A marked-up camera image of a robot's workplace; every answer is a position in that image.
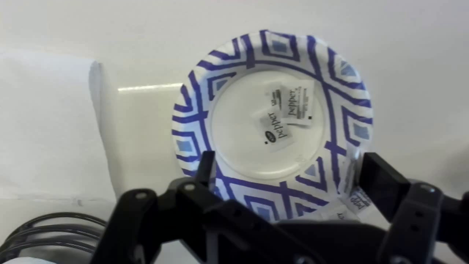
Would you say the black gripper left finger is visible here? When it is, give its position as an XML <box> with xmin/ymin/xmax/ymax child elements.
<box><xmin>91</xmin><ymin>152</ymin><xmax>302</xmax><ymax>264</ymax></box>

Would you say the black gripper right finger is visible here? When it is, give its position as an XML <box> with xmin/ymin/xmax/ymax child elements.
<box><xmin>358</xmin><ymin>152</ymin><xmax>469</xmax><ymax>264</ymax></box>

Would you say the white pepper sachet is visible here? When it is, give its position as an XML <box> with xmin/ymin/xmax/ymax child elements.
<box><xmin>340</xmin><ymin>187</ymin><xmax>374</xmax><ymax>221</ymax></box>
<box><xmin>272</xmin><ymin>80</ymin><xmax>316</xmax><ymax>127</ymax></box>
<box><xmin>260</xmin><ymin>109</ymin><xmax>292</xmax><ymax>148</ymax></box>

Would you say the blue patterned paper plate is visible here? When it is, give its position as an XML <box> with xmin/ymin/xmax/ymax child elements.
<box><xmin>172</xmin><ymin>29</ymin><xmax>374</xmax><ymax>221</ymax></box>

